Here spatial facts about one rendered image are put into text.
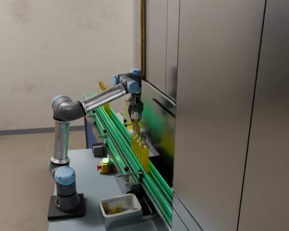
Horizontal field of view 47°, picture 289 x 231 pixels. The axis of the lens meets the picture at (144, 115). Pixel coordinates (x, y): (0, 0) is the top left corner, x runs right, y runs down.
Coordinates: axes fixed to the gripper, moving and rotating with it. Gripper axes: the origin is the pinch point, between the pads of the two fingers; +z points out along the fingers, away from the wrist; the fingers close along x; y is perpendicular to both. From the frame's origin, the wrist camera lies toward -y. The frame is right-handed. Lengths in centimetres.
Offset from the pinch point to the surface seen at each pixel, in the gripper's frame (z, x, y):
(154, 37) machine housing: -54, 15, -5
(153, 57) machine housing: -40.6, 14.8, -5.2
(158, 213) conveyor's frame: 31, -5, 61
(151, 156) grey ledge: 30.5, 12.2, -1.8
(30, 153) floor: 118, -81, -215
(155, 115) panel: -4.7, 11.9, 7.4
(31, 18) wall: -47, -59, -278
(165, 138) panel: 4.4, 12.2, 25.6
